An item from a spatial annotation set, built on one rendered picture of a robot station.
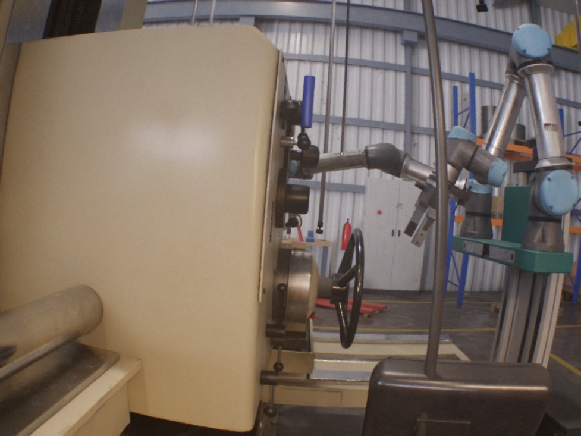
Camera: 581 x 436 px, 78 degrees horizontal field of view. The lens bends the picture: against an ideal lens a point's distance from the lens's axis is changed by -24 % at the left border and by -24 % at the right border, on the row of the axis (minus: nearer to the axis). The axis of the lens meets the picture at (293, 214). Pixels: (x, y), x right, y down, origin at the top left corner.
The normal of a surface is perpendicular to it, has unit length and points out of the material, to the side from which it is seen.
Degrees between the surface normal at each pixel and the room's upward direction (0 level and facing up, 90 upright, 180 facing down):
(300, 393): 90
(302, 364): 90
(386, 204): 90
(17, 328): 41
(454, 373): 19
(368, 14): 90
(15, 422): 0
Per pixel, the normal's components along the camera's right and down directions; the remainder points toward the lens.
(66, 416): 0.08, -1.00
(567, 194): -0.34, 0.13
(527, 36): -0.36, -0.14
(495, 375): -0.02, -0.94
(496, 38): -0.03, 0.03
